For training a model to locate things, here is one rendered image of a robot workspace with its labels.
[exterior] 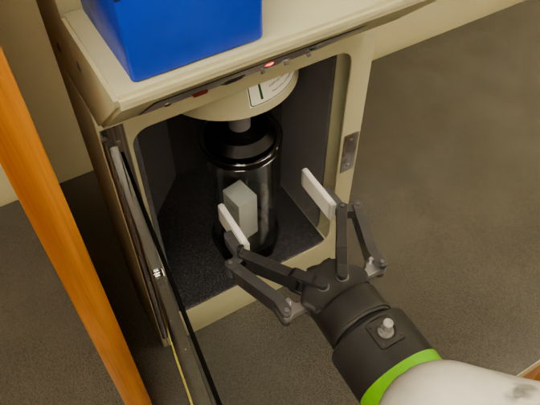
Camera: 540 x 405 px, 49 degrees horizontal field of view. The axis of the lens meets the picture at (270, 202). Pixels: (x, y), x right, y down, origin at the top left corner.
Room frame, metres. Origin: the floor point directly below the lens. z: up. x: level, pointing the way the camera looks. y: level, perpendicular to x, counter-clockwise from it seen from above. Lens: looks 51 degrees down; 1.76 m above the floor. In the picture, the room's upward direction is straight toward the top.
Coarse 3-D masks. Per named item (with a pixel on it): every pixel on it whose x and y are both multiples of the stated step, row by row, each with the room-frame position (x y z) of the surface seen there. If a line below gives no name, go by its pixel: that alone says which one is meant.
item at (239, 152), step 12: (240, 120) 0.52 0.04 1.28; (252, 120) 0.55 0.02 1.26; (264, 120) 0.55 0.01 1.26; (204, 132) 0.54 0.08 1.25; (216, 132) 0.52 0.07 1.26; (228, 132) 0.52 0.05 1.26; (240, 132) 0.52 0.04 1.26; (252, 132) 0.52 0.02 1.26; (264, 132) 0.52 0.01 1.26; (216, 144) 0.51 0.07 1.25; (228, 144) 0.50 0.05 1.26; (240, 144) 0.50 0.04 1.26; (252, 144) 0.50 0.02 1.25; (264, 144) 0.51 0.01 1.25; (228, 156) 0.49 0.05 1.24; (240, 156) 0.49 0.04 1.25; (252, 156) 0.50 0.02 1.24
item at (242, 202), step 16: (272, 144) 0.52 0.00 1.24; (224, 160) 0.49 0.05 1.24; (240, 160) 0.49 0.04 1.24; (256, 160) 0.49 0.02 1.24; (272, 160) 0.52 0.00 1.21; (208, 176) 0.53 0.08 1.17; (224, 176) 0.50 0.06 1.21; (240, 176) 0.49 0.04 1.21; (256, 176) 0.50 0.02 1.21; (272, 176) 0.52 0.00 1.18; (224, 192) 0.50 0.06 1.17; (240, 192) 0.49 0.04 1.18; (256, 192) 0.50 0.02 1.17; (272, 192) 0.52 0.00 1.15; (240, 208) 0.49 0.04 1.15; (256, 208) 0.50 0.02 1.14; (272, 208) 0.52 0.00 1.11; (240, 224) 0.49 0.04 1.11; (256, 224) 0.50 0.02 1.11; (272, 224) 0.52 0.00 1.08; (224, 240) 0.50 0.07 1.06; (256, 240) 0.50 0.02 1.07
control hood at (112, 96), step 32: (288, 0) 0.41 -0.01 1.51; (320, 0) 0.41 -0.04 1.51; (352, 0) 0.41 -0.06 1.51; (384, 0) 0.41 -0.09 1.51; (416, 0) 0.42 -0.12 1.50; (96, 32) 0.36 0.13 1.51; (288, 32) 0.36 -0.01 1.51; (320, 32) 0.37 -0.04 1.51; (96, 64) 0.33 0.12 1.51; (192, 64) 0.33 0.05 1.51; (224, 64) 0.33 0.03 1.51; (256, 64) 0.37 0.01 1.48; (96, 96) 0.34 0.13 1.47; (128, 96) 0.30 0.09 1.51; (160, 96) 0.31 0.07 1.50
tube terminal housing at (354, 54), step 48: (48, 0) 0.41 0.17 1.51; (336, 48) 0.52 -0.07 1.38; (192, 96) 0.44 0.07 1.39; (336, 96) 0.56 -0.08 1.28; (96, 144) 0.40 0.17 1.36; (336, 144) 0.57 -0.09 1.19; (144, 192) 0.40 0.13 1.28; (336, 192) 0.54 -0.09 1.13; (144, 288) 0.40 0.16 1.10; (240, 288) 0.46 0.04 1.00
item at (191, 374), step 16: (112, 160) 0.36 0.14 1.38; (128, 176) 0.33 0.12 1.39; (128, 192) 0.31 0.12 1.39; (128, 208) 0.34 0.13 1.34; (144, 224) 0.28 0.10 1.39; (144, 240) 0.27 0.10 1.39; (144, 256) 0.30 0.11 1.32; (160, 272) 0.24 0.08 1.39; (160, 288) 0.22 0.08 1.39; (160, 304) 0.25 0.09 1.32; (176, 320) 0.20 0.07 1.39; (176, 336) 0.18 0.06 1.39; (176, 352) 0.22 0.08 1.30; (192, 352) 0.17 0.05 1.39; (176, 368) 0.32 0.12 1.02; (192, 368) 0.16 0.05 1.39; (192, 384) 0.15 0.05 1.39; (192, 400) 0.18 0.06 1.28; (208, 400) 0.14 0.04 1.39
